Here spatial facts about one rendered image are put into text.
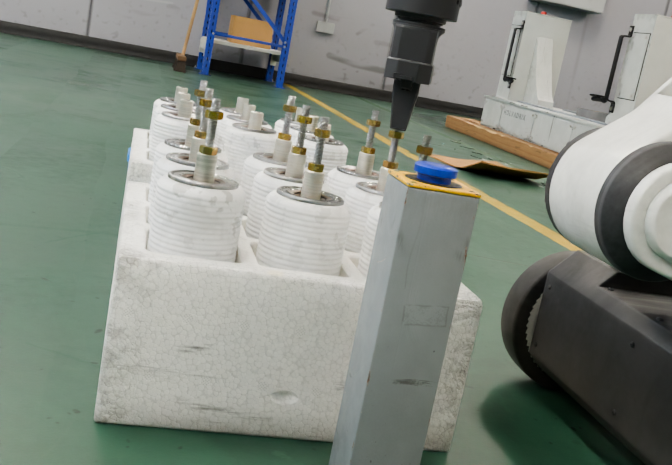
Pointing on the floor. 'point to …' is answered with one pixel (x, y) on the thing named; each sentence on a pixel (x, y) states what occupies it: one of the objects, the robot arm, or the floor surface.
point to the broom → (189, 29)
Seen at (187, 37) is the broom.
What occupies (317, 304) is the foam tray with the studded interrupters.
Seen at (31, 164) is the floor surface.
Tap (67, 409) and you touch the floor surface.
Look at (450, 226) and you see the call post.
